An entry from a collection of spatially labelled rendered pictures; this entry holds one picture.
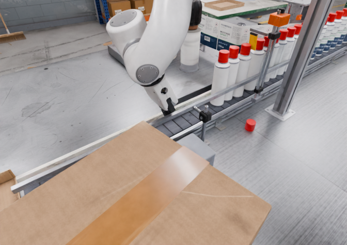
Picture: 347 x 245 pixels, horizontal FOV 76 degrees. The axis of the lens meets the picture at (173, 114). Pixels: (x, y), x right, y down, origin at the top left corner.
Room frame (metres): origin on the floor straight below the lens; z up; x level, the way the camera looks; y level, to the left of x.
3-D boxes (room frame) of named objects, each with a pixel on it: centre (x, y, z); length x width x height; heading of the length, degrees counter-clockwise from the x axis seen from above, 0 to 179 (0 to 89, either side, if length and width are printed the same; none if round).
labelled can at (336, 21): (1.16, -0.82, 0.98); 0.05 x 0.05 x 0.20
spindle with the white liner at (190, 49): (0.96, -0.07, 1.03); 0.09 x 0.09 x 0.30
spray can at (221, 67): (0.68, -0.16, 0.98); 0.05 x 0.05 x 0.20
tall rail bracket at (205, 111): (0.53, -0.08, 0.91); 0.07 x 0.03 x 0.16; 36
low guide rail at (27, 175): (0.64, -0.05, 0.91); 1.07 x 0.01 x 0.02; 126
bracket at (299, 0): (1.11, -0.59, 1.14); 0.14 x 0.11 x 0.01; 126
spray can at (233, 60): (0.71, -0.20, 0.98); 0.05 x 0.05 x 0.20
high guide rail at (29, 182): (0.58, -0.09, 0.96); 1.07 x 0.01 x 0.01; 126
